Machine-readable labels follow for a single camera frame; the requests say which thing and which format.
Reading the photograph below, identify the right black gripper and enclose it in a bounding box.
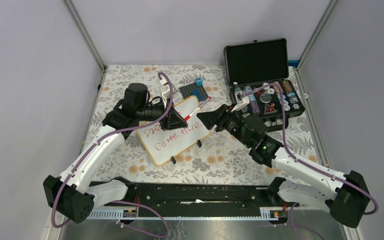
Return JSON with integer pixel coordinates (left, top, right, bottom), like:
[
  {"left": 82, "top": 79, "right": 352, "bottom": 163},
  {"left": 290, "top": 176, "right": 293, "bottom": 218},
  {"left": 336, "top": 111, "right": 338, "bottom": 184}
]
[{"left": 196, "top": 103, "right": 253, "bottom": 148}]

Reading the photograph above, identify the white marker pen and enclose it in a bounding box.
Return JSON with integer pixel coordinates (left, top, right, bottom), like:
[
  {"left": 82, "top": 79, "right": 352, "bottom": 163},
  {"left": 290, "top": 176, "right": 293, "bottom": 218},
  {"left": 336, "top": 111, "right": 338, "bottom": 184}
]
[{"left": 188, "top": 96, "right": 212, "bottom": 117}]

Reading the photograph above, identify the yellow framed whiteboard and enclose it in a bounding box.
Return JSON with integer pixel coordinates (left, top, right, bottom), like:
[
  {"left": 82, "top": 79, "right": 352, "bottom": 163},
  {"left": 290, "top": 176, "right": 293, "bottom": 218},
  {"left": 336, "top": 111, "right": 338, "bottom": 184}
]
[{"left": 136, "top": 114, "right": 210, "bottom": 166}]

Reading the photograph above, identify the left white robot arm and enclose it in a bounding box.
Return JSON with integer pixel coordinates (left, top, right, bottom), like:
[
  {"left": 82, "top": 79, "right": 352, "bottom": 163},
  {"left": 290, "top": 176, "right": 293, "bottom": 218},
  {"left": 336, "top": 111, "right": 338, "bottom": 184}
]
[{"left": 43, "top": 82, "right": 187, "bottom": 224}]

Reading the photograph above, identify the grey lego baseplate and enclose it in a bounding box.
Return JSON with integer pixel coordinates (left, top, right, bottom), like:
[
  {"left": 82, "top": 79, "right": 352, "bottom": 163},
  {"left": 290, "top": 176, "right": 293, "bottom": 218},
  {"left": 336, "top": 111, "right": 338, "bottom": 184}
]
[{"left": 178, "top": 83, "right": 209, "bottom": 102}]

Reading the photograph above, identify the light blue lego brick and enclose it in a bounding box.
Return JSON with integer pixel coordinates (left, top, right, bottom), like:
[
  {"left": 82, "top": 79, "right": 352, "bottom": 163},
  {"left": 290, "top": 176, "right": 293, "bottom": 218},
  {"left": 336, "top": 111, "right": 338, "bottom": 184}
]
[{"left": 195, "top": 77, "right": 203, "bottom": 87}]

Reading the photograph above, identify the purple poker chip stack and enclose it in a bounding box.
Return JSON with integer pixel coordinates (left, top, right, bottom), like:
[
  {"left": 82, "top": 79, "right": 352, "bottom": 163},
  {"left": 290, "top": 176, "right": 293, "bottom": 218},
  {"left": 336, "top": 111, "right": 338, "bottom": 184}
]
[{"left": 249, "top": 101, "right": 261, "bottom": 115}]

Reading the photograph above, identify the blue poker chip stack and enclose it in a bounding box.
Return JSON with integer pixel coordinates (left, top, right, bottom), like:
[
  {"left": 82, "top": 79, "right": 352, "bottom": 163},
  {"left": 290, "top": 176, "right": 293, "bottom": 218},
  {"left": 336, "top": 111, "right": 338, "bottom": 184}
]
[{"left": 243, "top": 86, "right": 256, "bottom": 103}]

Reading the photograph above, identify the round dealer button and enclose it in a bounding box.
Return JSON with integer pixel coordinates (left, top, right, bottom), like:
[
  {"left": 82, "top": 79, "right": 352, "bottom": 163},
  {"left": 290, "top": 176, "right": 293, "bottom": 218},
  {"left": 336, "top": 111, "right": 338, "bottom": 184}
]
[{"left": 259, "top": 93, "right": 272, "bottom": 104}]

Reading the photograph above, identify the red triangle dice box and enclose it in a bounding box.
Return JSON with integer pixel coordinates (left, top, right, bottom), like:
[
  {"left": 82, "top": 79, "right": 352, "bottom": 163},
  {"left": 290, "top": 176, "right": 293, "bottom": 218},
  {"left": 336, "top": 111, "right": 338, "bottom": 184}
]
[{"left": 264, "top": 103, "right": 278, "bottom": 115}]

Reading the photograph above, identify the black poker chip case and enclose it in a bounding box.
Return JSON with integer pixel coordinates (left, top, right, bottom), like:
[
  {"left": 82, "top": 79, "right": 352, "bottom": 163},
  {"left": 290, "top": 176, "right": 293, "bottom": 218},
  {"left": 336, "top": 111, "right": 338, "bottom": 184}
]
[{"left": 223, "top": 38, "right": 305, "bottom": 132}]

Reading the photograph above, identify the pink poker chip stack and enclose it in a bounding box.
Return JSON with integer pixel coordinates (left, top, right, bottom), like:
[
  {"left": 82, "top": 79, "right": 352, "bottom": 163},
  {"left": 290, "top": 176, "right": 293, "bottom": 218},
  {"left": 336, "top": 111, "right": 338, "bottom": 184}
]
[{"left": 272, "top": 81, "right": 284, "bottom": 95}]

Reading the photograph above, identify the brown poker chip stack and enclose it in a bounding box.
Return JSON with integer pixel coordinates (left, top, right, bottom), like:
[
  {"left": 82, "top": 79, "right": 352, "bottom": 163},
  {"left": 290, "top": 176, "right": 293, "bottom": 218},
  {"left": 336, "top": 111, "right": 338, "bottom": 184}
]
[{"left": 280, "top": 79, "right": 294, "bottom": 95}]

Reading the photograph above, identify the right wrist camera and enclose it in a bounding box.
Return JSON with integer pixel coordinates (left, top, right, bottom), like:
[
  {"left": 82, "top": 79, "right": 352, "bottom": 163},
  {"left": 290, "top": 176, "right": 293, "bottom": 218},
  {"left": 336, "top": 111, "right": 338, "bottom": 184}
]
[{"left": 231, "top": 90, "right": 250, "bottom": 112}]

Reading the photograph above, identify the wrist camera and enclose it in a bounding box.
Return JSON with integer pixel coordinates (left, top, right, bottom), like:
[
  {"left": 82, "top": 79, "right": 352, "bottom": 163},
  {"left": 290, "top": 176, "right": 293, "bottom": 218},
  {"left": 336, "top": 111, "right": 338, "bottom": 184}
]
[
  {"left": 231, "top": 90, "right": 250, "bottom": 112},
  {"left": 159, "top": 82, "right": 172, "bottom": 105}
]

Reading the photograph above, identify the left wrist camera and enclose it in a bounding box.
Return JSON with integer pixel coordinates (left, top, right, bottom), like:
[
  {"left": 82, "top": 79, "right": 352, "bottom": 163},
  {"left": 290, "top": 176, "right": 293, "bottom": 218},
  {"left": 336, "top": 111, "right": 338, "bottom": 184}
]
[{"left": 159, "top": 82, "right": 172, "bottom": 105}]

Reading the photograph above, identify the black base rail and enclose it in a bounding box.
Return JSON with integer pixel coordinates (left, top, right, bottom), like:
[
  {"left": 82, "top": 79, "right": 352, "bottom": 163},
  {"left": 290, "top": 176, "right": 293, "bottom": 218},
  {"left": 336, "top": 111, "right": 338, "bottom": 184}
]
[{"left": 108, "top": 182, "right": 293, "bottom": 215}]

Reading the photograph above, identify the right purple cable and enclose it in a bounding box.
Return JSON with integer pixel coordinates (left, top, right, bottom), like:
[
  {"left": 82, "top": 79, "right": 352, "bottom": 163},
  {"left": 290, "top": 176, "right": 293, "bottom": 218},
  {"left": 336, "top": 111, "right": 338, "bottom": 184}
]
[{"left": 241, "top": 82, "right": 379, "bottom": 240}]

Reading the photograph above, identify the white cable duct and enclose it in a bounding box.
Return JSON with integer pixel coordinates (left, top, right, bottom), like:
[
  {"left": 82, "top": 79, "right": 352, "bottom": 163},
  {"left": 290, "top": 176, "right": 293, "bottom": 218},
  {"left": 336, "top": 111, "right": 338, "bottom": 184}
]
[{"left": 87, "top": 207, "right": 288, "bottom": 221}]

